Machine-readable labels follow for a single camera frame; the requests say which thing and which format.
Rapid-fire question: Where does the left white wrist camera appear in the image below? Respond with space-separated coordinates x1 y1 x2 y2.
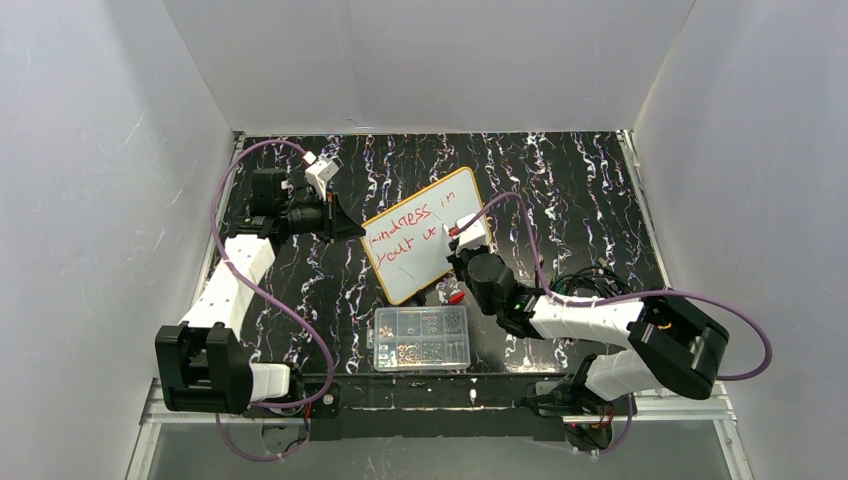
303 151 339 201

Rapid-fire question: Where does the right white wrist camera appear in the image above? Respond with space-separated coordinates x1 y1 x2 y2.
448 213 491 254

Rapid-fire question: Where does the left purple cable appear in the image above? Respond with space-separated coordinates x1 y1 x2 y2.
210 139 339 462

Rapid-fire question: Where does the aluminium side rail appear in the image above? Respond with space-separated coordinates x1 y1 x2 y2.
616 129 670 286
172 130 247 326

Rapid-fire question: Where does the white red whiteboard marker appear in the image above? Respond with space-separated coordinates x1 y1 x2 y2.
442 224 456 239

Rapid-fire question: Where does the yellow framed whiteboard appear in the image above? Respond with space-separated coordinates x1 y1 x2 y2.
361 167 484 305

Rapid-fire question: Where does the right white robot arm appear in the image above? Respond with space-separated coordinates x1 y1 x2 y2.
447 246 729 403

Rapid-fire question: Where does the aluminium side rail right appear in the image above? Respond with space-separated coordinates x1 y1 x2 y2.
616 129 670 286

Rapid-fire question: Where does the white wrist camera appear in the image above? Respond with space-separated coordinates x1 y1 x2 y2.
448 213 491 254
303 151 339 201

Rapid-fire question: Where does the aluminium side rail left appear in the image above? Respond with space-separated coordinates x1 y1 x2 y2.
172 130 247 326

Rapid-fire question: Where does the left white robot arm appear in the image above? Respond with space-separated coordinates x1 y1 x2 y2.
155 168 365 414

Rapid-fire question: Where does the aluminium front rail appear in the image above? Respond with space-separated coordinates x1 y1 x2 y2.
140 374 738 425

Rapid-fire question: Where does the red marker cap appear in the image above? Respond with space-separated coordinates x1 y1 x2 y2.
448 292 465 305

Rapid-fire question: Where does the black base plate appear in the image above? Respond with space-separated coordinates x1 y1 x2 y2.
242 373 637 443

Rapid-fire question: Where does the clear plastic screw box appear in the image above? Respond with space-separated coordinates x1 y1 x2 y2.
373 305 470 372

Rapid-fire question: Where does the black ethernet cable teal plug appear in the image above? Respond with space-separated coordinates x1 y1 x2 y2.
548 262 635 298

